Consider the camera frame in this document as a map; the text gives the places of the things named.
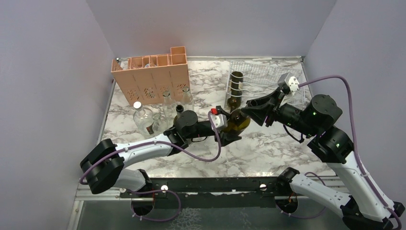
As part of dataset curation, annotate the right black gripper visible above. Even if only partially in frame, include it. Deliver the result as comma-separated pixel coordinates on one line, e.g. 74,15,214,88
242,86,318,138

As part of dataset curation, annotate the green wine bottle silver neck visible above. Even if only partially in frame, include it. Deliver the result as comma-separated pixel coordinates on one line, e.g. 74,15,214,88
220,108,251,135

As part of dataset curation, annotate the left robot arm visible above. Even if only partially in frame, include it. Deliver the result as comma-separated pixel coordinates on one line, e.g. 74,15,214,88
79,105,250,197

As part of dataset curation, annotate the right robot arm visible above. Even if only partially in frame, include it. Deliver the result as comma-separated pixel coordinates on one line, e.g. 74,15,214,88
242,92,405,230

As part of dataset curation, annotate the green Primitivo wine bottle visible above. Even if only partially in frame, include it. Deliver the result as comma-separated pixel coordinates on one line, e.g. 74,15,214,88
173,104,184,124

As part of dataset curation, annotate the small clear glass bottle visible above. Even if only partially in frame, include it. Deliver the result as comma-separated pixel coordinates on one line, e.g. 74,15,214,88
152,113,168,135

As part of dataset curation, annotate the clear bottle silver cap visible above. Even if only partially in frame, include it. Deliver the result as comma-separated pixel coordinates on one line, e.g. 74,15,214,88
133,101,161,138

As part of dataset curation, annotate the peach plastic crate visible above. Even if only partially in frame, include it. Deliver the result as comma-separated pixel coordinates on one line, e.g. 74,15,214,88
111,46,190,106

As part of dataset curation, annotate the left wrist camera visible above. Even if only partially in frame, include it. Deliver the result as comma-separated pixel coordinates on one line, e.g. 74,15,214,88
210,108,227,131

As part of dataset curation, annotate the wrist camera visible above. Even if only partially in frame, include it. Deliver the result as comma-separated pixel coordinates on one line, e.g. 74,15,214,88
210,108,227,131
277,72,299,95

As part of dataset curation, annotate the white wire wine rack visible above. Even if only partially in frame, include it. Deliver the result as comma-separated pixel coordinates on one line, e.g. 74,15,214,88
224,60,305,109

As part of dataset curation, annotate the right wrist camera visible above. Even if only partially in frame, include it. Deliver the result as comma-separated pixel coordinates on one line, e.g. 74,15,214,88
277,72,299,95

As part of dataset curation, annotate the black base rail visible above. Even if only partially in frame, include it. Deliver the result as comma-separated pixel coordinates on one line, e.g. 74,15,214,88
87,176,346,210

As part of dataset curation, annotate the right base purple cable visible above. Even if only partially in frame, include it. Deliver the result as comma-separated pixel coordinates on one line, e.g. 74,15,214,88
274,171,328,219

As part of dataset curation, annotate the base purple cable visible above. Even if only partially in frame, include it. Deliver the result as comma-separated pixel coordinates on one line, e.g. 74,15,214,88
274,171,328,219
130,189,182,223

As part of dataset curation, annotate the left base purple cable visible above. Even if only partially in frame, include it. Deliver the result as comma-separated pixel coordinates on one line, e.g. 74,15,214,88
130,189,182,223

